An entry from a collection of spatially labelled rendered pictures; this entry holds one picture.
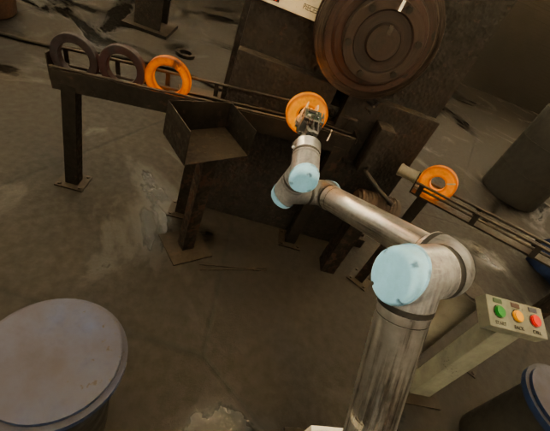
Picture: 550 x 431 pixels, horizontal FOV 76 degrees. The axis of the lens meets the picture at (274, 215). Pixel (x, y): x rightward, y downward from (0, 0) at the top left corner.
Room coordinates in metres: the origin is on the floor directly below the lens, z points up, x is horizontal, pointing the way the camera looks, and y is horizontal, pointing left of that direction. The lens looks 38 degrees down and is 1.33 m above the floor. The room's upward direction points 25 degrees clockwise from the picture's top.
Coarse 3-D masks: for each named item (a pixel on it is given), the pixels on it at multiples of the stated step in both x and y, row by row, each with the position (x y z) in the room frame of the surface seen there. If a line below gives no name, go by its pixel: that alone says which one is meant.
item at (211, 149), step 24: (168, 120) 1.10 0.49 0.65; (192, 120) 1.20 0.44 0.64; (216, 120) 1.28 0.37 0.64; (240, 120) 1.25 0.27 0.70; (192, 144) 1.12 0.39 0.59; (216, 144) 1.17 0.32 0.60; (240, 144) 1.22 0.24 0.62; (192, 192) 1.14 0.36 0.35; (192, 216) 1.13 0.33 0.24; (168, 240) 1.14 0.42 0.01; (192, 240) 1.16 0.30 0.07
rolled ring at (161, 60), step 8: (160, 56) 1.33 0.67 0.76; (168, 56) 1.34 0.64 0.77; (152, 64) 1.32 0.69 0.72; (160, 64) 1.32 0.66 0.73; (168, 64) 1.33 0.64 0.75; (176, 64) 1.34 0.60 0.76; (184, 64) 1.37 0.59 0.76; (152, 72) 1.32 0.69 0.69; (184, 72) 1.35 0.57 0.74; (152, 80) 1.32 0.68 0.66; (184, 80) 1.35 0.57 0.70; (160, 88) 1.35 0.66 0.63; (184, 88) 1.35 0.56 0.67
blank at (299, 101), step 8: (296, 96) 1.25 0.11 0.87; (304, 96) 1.24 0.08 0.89; (312, 96) 1.25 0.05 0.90; (320, 96) 1.28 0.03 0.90; (288, 104) 1.24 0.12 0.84; (296, 104) 1.24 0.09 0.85; (304, 104) 1.24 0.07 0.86; (312, 104) 1.25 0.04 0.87; (320, 104) 1.26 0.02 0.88; (288, 112) 1.23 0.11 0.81; (296, 112) 1.24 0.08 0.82; (288, 120) 1.23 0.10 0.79
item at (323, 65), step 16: (336, 0) 1.44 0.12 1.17; (320, 16) 1.44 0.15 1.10; (320, 32) 1.44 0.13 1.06; (320, 48) 1.45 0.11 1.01; (432, 48) 1.54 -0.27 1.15; (320, 64) 1.45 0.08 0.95; (336, 80) 1.47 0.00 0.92; (352, 96) 1.49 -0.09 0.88; (368, 96) 1.51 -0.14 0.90; (384, 96) 1.52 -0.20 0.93
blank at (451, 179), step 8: (432, 168) 1.48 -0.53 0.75; (440, 168) 1.47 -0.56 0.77; (448, 168) 1.47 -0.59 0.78; (424, 176) 1.48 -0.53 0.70; (432, 176) 1.47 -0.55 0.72; (440, 176) 1.46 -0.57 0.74; (448, 176) 1.45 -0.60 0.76; (456, 176) 1.46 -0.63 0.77; (424, 184) 1.48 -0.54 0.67; (448, 184) 1.45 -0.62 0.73; (456, 184) 1.44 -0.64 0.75; (432, 192) 1.46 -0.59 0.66; (440, 192) 1.45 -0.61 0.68; (448, 192) 1.44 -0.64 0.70
